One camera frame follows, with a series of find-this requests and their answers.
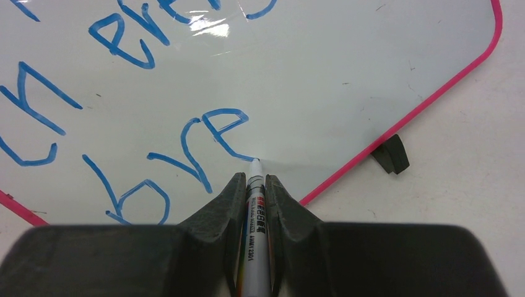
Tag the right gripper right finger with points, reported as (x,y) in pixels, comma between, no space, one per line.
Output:
(317,258)

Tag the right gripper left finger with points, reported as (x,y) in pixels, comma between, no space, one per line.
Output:
(196,257)

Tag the white marker pen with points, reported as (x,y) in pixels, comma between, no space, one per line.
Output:
(254,270)

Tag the pink-framed whiteboard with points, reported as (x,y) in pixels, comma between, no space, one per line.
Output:
(141,111)

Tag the black whiteboard clip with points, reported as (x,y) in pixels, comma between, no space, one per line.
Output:
(391,155)

